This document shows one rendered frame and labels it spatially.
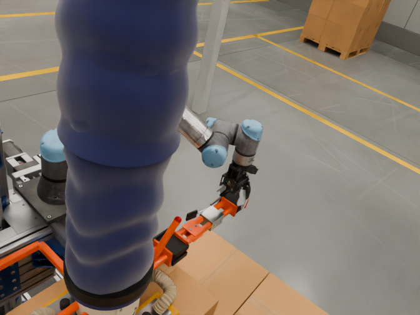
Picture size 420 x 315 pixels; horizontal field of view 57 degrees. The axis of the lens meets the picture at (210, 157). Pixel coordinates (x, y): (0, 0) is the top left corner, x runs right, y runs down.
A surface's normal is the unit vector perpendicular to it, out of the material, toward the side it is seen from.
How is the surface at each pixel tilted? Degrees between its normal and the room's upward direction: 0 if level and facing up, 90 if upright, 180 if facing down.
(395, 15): 90
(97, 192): 95
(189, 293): 0
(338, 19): 90
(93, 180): 100
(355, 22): 90
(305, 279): 0
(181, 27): 74
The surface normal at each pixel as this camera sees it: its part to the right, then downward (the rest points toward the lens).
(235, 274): 0.20, -0.80
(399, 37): -0.65, 0.32
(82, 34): -0.50, 0.66
